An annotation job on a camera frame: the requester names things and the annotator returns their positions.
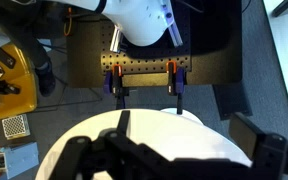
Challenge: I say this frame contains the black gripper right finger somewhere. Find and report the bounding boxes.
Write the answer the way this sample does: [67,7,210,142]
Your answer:
[228,112,288,180]

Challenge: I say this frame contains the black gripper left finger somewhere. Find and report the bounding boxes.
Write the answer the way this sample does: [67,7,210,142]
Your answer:
[48,109,198,180]

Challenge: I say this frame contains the black floor box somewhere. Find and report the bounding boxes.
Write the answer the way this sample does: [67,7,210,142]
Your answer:
[211,83,254,121]

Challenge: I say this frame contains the orange and purple clamp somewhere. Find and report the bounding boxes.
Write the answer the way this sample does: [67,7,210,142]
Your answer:
[165,60,187,116]
[103,64,130,110]

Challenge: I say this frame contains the blue control box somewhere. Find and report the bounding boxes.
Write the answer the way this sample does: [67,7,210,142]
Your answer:
[0,141,40,180]

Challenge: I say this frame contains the black perforated breadboard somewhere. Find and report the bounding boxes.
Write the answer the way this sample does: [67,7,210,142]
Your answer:
[100,18,193,76]

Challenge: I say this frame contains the black shoe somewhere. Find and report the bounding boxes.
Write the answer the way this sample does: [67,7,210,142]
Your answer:
[35,61,57,98]

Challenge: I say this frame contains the metal mesh power supply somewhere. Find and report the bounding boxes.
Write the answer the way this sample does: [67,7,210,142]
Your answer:
[1,114,32,140]

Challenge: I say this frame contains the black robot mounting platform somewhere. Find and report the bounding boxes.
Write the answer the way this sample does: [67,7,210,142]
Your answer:
[66,0,244,89]

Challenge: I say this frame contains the yellow plastic container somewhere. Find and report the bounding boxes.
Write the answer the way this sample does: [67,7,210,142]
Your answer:
[0,42,38,123]

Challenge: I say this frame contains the dark trouser leg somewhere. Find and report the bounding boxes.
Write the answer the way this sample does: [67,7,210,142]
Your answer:
[0,0,53,72]

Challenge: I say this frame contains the aluminium mounting bracket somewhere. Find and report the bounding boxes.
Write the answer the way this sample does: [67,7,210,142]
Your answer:
[109,25,124,54]
[161,0,184,47]

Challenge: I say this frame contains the orange cable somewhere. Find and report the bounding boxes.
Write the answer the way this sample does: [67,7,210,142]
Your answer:
[63,7,74,37]

